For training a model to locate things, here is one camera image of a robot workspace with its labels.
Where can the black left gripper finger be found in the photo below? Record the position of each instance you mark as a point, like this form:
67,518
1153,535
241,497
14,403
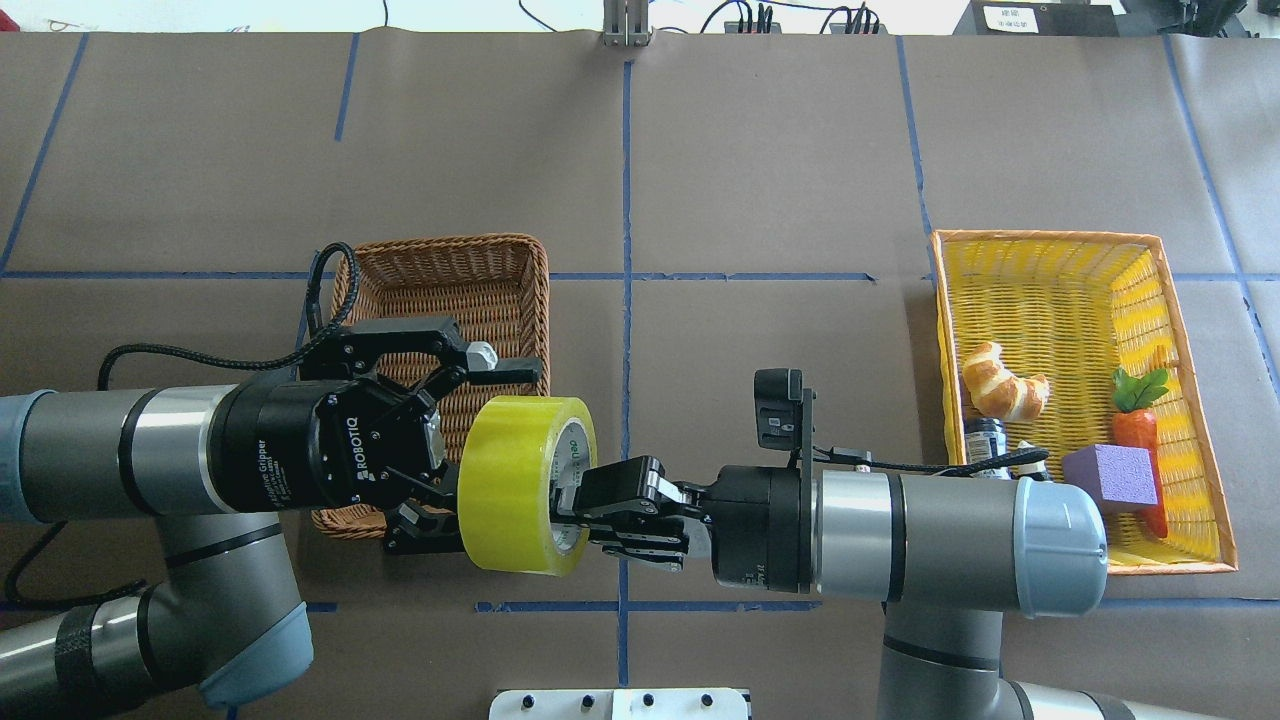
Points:
413,529
479,366

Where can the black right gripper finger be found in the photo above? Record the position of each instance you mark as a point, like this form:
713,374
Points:
662,547
633,489

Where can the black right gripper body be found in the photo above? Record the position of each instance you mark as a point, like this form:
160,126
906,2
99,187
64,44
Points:
758,525

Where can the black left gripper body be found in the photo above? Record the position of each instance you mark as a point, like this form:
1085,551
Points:
285,445

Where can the yellow transparent tape roll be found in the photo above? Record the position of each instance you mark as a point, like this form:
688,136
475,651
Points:
522,456

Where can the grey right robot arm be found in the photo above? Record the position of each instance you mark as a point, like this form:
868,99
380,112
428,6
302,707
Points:
948,558

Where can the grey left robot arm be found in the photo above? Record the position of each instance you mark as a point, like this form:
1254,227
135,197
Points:
384,653

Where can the brown wicker basket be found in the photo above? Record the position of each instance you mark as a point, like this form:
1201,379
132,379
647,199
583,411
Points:
496,286

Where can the yellow woven plastic basket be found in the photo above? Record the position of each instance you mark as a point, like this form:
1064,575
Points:
1075,306

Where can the small dark labelled jar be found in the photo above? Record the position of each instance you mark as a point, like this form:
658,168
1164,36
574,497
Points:
984,438

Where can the toy croissant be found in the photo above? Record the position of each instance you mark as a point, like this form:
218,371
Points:
998,393

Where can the toy panda figure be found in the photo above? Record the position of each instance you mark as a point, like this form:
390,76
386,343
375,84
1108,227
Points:
1035,467

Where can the purple foam cube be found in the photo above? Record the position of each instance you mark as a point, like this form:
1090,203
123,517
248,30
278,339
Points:
1117,478

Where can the toy carrot with green leaves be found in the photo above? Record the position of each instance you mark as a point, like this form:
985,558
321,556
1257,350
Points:
1135,424

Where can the black power strip left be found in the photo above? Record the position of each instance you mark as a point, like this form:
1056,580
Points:
752,19

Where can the black power strip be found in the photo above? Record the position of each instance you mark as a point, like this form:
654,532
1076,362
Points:
752,19
853,20

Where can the black power strip right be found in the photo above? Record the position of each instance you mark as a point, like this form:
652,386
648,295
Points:
853,20

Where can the black box with label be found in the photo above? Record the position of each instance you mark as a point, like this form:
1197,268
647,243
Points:
1036,18

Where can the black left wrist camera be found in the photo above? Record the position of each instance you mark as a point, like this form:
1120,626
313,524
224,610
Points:
347,352

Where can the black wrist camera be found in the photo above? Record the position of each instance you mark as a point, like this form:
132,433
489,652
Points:
779,412
347,352

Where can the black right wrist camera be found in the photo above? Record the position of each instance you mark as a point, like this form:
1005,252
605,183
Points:
779,412

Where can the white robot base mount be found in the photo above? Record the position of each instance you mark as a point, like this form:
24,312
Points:
623,703

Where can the grey metal post bracket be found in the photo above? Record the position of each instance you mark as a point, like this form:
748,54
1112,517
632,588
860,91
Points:
626,23

